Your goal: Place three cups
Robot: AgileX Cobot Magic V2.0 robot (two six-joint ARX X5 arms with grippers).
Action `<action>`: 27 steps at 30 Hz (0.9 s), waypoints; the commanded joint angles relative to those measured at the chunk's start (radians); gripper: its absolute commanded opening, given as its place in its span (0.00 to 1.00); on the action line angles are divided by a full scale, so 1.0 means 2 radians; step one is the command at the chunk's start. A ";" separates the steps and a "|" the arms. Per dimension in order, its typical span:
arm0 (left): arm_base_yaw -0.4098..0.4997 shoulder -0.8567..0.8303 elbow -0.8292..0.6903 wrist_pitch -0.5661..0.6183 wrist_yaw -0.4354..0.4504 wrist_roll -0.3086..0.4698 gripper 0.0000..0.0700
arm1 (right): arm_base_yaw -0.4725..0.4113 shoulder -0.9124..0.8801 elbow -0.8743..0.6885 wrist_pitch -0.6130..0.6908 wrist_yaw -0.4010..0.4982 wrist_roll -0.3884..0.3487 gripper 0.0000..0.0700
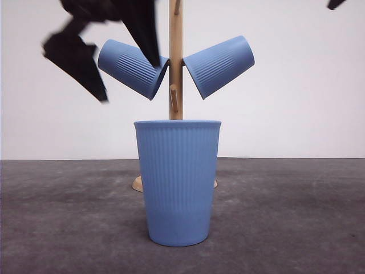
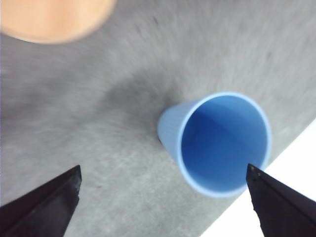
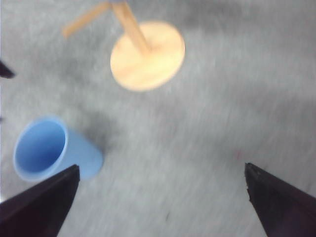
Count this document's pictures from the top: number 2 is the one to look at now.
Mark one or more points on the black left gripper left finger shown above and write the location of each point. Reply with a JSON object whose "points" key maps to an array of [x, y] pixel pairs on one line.
{"points": [[45, 211]]}

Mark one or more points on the blue ribbed cup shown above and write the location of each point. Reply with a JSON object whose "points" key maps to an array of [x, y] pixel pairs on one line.
{"points": [[211, 140]]}

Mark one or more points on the wooden mug tree stand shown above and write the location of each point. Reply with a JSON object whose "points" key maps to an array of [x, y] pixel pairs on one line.
{"points": [[57, 22]]}

